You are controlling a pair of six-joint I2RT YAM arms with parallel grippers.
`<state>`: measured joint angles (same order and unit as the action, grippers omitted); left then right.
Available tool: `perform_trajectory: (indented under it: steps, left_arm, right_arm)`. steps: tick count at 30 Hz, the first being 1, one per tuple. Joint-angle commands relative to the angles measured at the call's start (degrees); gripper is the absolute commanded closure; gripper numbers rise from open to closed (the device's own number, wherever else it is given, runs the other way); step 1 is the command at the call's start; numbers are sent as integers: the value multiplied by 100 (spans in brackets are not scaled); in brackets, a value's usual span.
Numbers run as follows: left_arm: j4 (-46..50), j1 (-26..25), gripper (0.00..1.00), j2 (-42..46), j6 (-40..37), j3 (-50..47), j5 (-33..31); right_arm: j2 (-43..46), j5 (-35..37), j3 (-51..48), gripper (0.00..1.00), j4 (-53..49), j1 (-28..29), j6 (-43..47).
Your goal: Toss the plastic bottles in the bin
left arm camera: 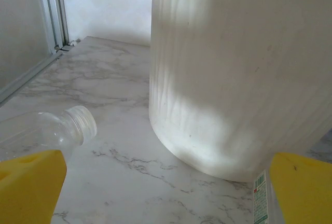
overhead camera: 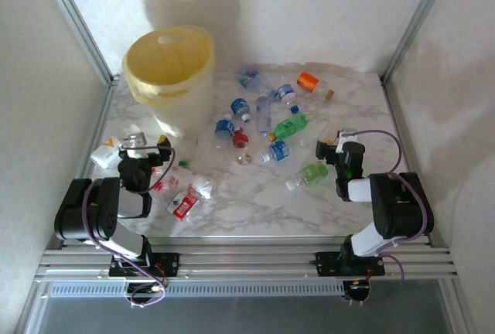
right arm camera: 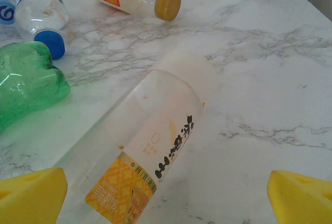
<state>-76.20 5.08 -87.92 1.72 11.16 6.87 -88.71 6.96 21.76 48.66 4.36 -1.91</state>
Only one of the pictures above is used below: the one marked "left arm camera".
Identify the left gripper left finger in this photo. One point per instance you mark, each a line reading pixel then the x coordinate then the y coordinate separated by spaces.
pixel 28 190

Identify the aluminium frame post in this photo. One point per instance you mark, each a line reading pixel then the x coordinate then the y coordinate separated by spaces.
pixel 53 14

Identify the white plastic bin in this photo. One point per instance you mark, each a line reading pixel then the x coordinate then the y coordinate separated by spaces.
pixel 233 78

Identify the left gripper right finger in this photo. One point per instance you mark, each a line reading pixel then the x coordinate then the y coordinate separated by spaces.
pixel 306 190

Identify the clear bottle green white label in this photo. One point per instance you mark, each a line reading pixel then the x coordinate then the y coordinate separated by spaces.
pixel 260 198

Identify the aluminium side rail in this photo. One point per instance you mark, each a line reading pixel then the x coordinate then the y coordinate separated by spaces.
pixel 26 78

